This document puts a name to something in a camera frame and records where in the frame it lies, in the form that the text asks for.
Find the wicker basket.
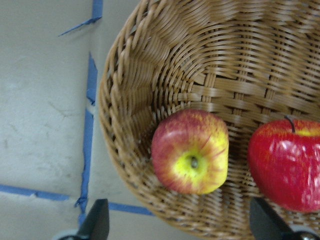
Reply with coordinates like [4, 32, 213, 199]
[98, 0, 320, 240]

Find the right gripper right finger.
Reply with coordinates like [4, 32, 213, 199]
[249, 197, 294, 240]

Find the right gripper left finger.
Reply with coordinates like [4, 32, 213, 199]
[74, 199, 110, 240]

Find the red yellow apple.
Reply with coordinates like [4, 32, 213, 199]
[151, 109, 229, 195]

